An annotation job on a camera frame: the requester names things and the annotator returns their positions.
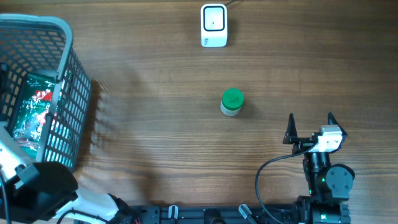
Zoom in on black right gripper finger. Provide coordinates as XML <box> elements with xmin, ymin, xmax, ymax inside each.
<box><xmin>282</xmin><ymin>113</ymin><xmax>298</xmax><ymax>144</ymax></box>
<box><xmin>328</xmin><ymin>112</ymin><xmax>348</xmax><ymax>137</ymax></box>

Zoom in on green lid jar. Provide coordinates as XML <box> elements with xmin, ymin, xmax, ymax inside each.
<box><xmin>220</xmin><ymin>88</ymin><xmax>244</xmax><ymax>116</ymax></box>

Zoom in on green 3M gloves package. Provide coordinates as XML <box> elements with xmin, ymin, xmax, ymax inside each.
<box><xmin>12</xmin><ymin>70</ymin><xmax>57</xmax><ymax>159</ymax></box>

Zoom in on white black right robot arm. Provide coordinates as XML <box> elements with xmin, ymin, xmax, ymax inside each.
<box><xmin>283</xmin><ymin>113</ymin><xmax>355</xmax><ymax>224</ymax></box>

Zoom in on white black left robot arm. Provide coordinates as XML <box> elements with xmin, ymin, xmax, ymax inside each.
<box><xmin>1</xmin><ymin>121</ymin><xmax>140</xmax><ymax>224</ymax></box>

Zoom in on white barcode scanner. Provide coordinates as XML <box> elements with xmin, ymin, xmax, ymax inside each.
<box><xmin>200</xmin><ymin>3</ymin><xmax>228</xmax><ymax>48</ymax></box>

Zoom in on grey plastic shopping basket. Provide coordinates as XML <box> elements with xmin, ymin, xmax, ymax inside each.
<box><xmin>1</xmin><ymin>14</ymin><xmax>91</xmax><ymax>171</ymax></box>

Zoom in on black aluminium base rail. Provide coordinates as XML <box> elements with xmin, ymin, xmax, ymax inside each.
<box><xmin>74</xmin><ymin>203</ymin><xmax>352</xmax><ymax>224</ymax></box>

